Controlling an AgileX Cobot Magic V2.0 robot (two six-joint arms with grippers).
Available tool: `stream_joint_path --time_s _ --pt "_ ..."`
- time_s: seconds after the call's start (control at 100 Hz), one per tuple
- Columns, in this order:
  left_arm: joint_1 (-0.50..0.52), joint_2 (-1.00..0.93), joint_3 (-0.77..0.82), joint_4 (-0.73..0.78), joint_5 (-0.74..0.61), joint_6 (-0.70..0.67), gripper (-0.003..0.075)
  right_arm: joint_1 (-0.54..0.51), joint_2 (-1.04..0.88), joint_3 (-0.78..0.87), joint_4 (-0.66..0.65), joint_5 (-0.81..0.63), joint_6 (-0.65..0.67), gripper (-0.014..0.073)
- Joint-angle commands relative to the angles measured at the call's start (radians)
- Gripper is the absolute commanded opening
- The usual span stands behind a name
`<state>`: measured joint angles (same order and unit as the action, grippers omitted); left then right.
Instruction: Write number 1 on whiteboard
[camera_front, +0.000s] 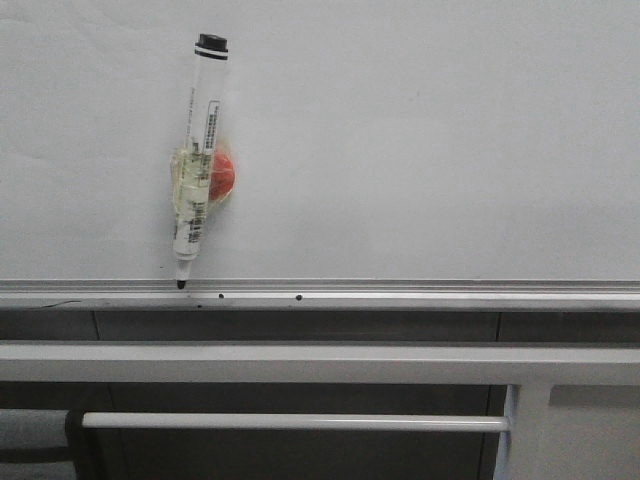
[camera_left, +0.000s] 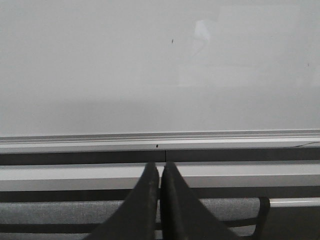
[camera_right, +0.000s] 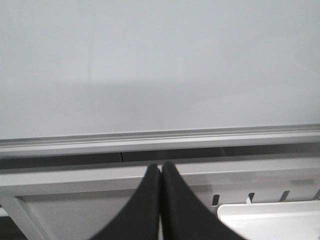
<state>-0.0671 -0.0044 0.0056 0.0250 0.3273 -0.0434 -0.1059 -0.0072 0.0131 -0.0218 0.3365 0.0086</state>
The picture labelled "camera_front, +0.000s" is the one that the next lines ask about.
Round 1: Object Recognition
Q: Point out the white round metal bar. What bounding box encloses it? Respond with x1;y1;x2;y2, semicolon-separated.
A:
82;412;510;433

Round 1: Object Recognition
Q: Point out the red round magnet taped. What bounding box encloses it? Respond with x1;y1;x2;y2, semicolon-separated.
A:
209;143;236;203

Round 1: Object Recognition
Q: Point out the white whiteboard marker black tip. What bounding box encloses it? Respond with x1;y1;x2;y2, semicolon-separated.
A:
171;33;229;290

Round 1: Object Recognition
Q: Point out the aluminium whiteboard tray rail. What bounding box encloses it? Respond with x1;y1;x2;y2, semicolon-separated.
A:
1;279;639;311

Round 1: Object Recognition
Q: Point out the white whiteboard surface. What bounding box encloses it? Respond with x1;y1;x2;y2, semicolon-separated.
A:
1;1;639;280

